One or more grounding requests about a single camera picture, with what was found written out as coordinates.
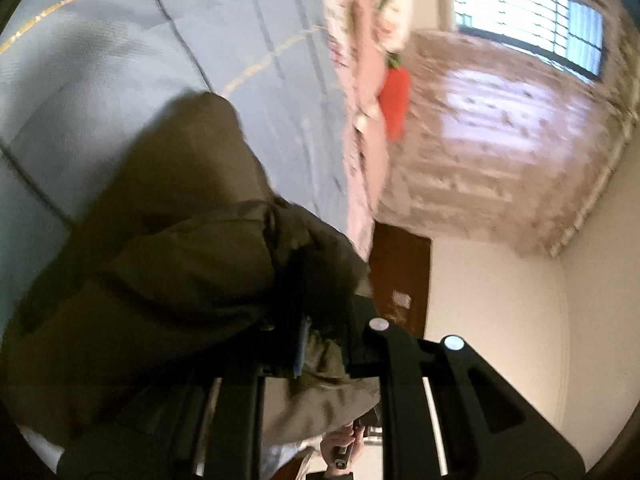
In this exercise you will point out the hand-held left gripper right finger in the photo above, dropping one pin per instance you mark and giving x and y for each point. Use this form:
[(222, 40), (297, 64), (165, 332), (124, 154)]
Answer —
[(395, 370)]

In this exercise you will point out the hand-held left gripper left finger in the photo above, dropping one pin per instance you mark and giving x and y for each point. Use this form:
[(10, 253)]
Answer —
[(302, 347)]

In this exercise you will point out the olive green hooded puffer jacket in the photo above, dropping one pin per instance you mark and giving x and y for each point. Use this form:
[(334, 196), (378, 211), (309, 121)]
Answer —
[(175, 260)]

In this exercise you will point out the person's right hand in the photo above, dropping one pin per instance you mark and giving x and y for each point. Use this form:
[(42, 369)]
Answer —
[(331, 447)]

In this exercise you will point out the dark brown door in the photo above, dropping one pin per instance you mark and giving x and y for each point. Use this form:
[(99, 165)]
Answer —
[(400, 270)]

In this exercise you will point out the pink cartoon print quilt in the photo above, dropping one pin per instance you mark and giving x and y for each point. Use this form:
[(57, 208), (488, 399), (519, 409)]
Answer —
[(362, 185)]

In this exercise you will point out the pink floral lace curtain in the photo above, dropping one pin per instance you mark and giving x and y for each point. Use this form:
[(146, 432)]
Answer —
[(500, 160)]

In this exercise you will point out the orange carrot plush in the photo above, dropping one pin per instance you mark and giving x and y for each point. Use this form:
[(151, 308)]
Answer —
[(395, 100)]

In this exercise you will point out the pink floral cloth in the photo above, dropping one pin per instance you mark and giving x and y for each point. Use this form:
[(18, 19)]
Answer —
[(367, 60)]

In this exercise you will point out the floral pillow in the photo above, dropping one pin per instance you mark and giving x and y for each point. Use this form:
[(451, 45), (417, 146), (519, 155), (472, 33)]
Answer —
[(397, 5)]

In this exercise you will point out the blue checked bed sheet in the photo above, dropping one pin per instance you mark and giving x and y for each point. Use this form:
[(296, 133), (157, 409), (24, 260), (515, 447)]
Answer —
[(125, 35)]

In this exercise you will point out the barred window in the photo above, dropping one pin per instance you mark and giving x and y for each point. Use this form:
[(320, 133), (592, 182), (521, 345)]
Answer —
[(525, 5)]

